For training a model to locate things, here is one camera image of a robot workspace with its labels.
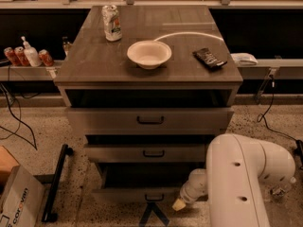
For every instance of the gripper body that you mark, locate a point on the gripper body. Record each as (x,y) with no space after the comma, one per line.
(188,195)

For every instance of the grey drawer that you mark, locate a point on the grey drawer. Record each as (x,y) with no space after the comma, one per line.
(163,153)
(136,121)
(142,182)

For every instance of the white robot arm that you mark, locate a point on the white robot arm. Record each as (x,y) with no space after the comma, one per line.
(235,167)

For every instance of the grey drawer cabinet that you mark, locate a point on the grey drawer cabinet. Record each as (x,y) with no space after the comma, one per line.
(98,74)

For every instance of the clear plastic bottle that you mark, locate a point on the clear plastic bottle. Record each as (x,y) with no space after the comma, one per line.
(282,188)

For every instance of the black metal bar stand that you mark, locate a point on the black metal bar stand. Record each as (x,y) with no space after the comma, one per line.
(48,215)

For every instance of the black object right edge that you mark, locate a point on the black object right edge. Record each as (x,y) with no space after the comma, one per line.
(299,151)

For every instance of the black snack bag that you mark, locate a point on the black snack bag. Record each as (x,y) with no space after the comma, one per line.
(208,59)

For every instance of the white bowl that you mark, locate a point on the white bowl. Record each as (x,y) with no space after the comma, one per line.
(149,54)

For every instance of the cardboard box with print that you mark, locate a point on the cardboard box with print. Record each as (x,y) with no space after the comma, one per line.
(21,193)

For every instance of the white folded cloth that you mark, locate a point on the white folded cloth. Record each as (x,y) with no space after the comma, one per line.
(244,59)

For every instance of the white green drink can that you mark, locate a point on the white green drink can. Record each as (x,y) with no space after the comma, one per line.
(112,27)

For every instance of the small glass bottle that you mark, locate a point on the small glass bottle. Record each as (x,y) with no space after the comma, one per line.
(66,45)

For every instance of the red can right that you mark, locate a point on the red can right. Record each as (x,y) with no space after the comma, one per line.
(46,58)

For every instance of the white pump bottle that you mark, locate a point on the white pump bottle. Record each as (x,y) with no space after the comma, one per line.
(31,53)

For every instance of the red can middle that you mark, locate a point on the red can middle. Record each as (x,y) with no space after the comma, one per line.
(20,53)

